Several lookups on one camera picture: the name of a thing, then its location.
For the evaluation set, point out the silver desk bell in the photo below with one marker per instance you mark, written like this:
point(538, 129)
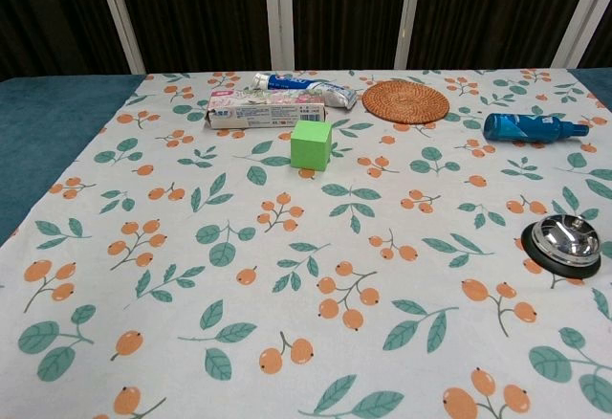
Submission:
point(563, 242)

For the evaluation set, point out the green cube block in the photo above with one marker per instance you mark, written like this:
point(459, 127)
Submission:
point(310, 145)

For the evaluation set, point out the white fruit leaf print tablecloth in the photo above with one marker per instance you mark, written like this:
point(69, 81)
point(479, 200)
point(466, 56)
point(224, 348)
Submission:
point(287, 256)

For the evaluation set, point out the floral toothpaste carton box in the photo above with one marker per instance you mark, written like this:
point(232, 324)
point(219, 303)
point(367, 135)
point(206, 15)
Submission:
point(268, 109)

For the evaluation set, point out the blue white toothpaste tube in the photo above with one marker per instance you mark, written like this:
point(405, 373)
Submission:
point(311, 88)

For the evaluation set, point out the round woven rattan coaster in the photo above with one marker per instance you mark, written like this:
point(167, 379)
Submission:
point(404, 102)

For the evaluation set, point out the blue spray bottle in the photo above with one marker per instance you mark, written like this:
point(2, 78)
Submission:
point(521, 126)

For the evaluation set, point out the teal velvet table cover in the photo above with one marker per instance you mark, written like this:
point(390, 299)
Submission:
point(48, 127)

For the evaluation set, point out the white partition frame post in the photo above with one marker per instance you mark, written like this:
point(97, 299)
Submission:
point(408, 12)
point(281, 12)
point(119, 12)
point(583, 12)

